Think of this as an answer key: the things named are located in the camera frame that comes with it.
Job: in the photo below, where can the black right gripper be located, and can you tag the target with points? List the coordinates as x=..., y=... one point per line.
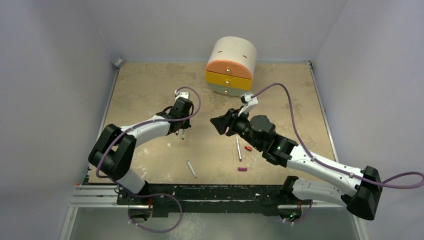
x=231, y=121

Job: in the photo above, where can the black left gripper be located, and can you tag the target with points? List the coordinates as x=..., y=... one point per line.
x=186, y=124

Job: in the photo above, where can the grey marker pen red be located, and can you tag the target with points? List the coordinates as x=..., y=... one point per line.
x=238, y=147

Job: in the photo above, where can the grey marker pen blue tip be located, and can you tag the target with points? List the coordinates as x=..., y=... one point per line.
x=182, y=135

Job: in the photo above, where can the magenta pen cap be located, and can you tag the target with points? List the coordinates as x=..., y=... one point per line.
x=242, y=169

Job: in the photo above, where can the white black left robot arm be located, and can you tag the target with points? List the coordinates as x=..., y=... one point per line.
x=113, y=152

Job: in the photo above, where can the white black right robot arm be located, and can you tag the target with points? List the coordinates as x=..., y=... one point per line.
x=357, y=189

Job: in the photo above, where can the round cream drawer cabinet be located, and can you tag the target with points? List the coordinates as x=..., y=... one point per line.
x=231, y=66

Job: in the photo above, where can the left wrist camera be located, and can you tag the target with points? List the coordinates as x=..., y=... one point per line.
x=181, y=94

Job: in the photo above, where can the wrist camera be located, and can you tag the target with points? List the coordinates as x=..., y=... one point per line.
x=181, y=94
x=249, y=101

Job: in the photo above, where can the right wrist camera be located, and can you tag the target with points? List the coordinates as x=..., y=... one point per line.
x=249, y=101

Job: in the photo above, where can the grey corner bracket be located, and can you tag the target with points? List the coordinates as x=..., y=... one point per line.
x=117, y=60

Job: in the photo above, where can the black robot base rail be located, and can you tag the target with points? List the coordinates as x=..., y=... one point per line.
x=267, y=199

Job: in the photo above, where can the aluminium frame rail left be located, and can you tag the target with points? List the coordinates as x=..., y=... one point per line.
x=93, y=196

